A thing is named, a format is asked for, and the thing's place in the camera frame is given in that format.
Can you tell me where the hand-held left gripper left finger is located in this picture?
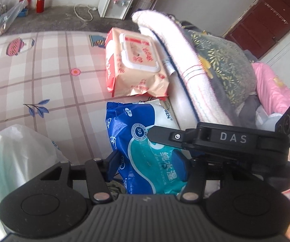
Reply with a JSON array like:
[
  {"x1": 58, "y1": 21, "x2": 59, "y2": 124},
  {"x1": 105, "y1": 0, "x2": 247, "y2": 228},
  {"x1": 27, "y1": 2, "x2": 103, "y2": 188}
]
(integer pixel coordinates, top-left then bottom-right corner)
[{"x1": 40, "y1": 151, "x2": 121, "y2": 204}]

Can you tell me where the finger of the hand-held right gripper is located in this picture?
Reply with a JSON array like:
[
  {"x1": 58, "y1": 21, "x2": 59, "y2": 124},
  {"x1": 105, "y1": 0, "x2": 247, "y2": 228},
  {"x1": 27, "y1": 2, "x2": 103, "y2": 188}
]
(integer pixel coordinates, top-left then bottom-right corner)
[{"x1": 147, "y1": 125, "x2": 198, "y2": 152}]

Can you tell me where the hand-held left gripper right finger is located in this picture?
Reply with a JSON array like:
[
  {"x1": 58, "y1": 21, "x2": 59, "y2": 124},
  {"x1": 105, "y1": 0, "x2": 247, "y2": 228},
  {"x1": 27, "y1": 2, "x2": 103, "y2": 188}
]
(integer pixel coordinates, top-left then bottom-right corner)
[{"x1": 174, "y1": 150, "x2": 206, "y2": 202}]

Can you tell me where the blue wet wipes pack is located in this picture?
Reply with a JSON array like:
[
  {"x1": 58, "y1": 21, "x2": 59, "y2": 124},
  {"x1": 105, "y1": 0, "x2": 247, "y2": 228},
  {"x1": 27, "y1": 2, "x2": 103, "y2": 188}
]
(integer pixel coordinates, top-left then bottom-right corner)
[{"x1": 105, "y1": 99, "x2": 193, "y2": 195}]

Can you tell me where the olive green cloth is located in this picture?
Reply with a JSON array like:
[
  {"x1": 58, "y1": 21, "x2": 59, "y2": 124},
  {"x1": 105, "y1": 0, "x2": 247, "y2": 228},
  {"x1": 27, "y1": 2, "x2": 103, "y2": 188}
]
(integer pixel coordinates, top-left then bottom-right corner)
[{"x1": 107, "y1": 179, "x2": 126, "y2": 198}]

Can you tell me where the white mat blue edge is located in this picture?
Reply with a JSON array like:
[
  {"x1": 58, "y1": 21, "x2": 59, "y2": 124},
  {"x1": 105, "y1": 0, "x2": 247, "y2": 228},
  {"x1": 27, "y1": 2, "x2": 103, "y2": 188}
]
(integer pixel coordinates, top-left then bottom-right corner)
[{"x1": 164, "y1": 58, "x2": 198, "y2": 130}]

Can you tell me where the pink quilt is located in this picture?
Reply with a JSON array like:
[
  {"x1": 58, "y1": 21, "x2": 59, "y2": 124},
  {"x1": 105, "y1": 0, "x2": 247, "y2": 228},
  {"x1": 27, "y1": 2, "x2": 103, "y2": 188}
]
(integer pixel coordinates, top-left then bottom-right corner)
[{"x1": 251, "y1": 62, "x2": 290, "y2": 211}]

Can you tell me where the white folded towel blanket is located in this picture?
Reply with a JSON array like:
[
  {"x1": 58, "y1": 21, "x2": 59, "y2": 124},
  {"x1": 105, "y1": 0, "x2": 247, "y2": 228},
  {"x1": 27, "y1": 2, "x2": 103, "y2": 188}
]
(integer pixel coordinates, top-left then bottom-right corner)
[{"x1": 131, "y1": 10, "x2": 234, "y2": 125}]

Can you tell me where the pink wet wipes pack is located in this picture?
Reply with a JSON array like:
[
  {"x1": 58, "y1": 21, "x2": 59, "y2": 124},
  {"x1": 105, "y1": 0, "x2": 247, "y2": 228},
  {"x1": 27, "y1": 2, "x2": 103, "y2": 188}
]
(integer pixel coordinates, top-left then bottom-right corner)
[{"x1": 105, "y1": 27, "x2": 169, "y2": 98}]

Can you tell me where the grey leaf patterned pillow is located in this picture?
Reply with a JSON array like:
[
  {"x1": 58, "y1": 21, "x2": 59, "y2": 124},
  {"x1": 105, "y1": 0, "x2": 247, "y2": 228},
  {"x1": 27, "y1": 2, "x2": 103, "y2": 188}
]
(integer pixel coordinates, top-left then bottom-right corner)
[{"x1": 180, "y1": 29, "x2": 258, "y2": 114}]

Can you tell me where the white plastic bag blue print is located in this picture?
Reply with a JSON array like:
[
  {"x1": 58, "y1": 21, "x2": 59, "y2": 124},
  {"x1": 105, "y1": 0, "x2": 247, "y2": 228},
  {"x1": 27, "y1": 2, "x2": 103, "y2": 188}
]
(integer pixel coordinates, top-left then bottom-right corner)
[{"x1": 0, "y1": 125, "x2": 71, "y2": 232}]

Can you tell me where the brown wooden door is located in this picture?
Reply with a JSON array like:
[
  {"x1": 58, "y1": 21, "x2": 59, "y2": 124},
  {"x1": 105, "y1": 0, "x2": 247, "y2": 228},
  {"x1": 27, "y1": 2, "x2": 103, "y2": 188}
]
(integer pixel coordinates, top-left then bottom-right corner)
[{"x1": 224, "y1": 0, "x2": 290, "y2": 59}]

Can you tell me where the metal hook rack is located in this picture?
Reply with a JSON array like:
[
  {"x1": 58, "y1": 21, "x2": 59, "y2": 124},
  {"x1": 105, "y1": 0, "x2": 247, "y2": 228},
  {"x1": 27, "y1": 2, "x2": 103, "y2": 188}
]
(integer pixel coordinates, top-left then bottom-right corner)
[{"x1": 264, "y1": 2, "x2": 289, "y2": 24}]

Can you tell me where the white water dispenser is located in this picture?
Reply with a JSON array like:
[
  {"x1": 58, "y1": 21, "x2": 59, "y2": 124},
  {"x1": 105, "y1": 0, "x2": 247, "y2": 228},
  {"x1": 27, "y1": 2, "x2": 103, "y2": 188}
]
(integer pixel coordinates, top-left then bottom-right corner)
[{"x1": 98, "y1": 0, "x2": 138, "y2": 21}]

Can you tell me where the clear plastic bag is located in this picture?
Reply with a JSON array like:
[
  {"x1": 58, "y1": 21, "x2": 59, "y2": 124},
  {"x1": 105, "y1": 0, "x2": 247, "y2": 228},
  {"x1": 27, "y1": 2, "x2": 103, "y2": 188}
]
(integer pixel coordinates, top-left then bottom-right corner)
[{"x1": 0, "y1": 0, "x2": 29, "y2": 37}]

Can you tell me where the white power cord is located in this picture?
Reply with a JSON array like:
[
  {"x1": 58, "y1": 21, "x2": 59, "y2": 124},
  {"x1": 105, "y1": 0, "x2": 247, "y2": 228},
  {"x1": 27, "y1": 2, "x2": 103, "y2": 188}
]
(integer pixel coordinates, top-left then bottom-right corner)
[{"x1": 74, "y1": 4, "x2": 99, "y2": 22}]

